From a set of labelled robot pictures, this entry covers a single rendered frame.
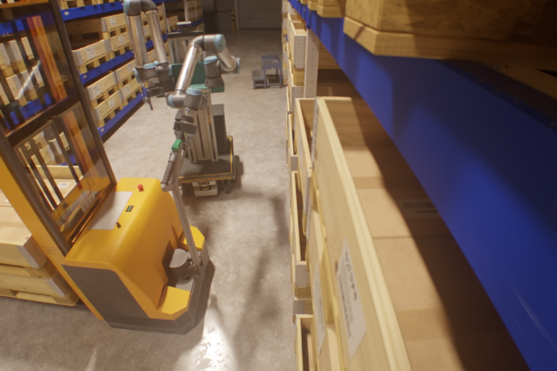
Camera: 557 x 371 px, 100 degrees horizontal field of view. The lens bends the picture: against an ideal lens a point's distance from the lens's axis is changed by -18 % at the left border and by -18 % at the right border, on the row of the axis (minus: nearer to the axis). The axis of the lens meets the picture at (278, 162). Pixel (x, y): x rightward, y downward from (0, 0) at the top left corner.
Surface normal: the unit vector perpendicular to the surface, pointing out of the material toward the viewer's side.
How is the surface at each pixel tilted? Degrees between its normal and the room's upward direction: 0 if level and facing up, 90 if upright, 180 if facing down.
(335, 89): 90
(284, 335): 0
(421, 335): 0
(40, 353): 0
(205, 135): 90
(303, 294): 90
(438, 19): 90
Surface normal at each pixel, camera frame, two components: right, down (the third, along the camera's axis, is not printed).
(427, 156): -1.00, 0.00
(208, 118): 0.15, 0.55
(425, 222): 0.00, -0.83
